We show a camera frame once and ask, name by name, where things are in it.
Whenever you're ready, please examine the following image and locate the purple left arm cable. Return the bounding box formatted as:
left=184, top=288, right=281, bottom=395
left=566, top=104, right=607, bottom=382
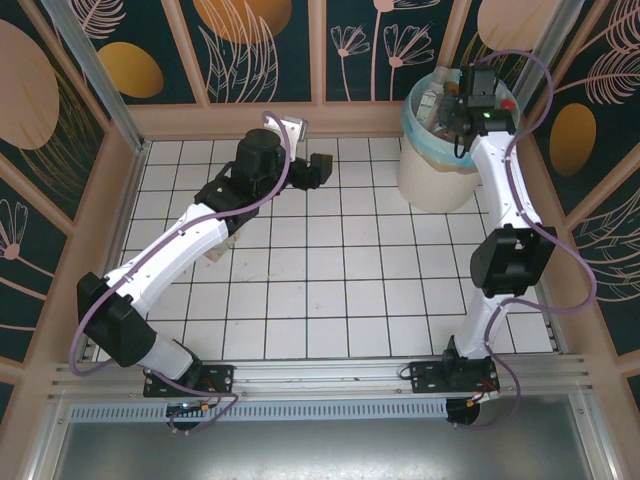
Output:
left=68, top=110, right=307, bottom=436

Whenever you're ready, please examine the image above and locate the grey slotted cable duct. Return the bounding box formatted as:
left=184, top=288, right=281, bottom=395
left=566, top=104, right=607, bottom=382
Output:
left=67, top=402, right=449, bottom=421

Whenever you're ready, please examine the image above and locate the aluminium mounting rail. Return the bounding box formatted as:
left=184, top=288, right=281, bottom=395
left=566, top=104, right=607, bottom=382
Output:
left=47, top=354, right=599, bottom=401

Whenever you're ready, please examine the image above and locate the clear bottle pale label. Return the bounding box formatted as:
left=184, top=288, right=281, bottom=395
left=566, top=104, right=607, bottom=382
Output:
left=206, top=230, right=242, bottom=265

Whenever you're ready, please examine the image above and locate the small wired connector board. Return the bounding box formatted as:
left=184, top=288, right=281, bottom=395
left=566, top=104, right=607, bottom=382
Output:
left=166, top=398, right=212, bottom=419
left=468, top=388, right=502, bottom=407

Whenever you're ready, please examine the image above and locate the grey metal sheet panel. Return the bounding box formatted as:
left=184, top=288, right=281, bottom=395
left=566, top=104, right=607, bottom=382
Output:
left=29, top=394, right=621, bottom=480

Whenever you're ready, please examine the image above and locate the pale blue bin liner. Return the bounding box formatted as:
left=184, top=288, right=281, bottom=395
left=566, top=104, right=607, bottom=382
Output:
left=402, top=69, right=524, bottom=174

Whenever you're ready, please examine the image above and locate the white ribbed waste bin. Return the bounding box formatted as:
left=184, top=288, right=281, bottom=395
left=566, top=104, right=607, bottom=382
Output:
left=398, top=134, right=484, bottom=212

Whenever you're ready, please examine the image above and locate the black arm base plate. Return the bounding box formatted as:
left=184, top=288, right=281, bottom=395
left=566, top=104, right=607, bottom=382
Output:
left=408, top=358, right=501, bottom=396
left=143, top=363, right=236, bottom=399

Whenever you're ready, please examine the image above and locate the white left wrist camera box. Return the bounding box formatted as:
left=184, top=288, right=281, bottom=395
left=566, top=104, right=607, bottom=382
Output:
left=282, top=115, right=308, bottom=146

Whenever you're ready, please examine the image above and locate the aluminium frame post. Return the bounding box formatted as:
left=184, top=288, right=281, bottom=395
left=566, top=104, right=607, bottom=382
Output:
left=492, top=0, right=599, bottom=147
left=39, top=0, right=151, bottom=152

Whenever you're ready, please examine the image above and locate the green label clear bottle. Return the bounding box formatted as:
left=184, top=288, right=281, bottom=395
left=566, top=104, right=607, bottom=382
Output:
left=417, top=67, right=447, bottom=126

